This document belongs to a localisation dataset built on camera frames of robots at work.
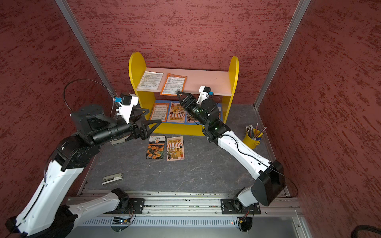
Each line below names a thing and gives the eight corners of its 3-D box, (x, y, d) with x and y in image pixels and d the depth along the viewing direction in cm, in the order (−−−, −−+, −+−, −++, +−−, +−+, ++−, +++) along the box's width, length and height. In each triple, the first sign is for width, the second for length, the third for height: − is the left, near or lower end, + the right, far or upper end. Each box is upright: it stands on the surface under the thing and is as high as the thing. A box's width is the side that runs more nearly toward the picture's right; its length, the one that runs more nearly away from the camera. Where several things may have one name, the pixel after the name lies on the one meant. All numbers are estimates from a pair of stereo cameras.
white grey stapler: (104, 184, 83) (102, 183, 81) (105, 178, 85) (103, 176, 83) (122, 179, 84) (120, 178, 82) (122, 174, 87) (121, 172, 84)
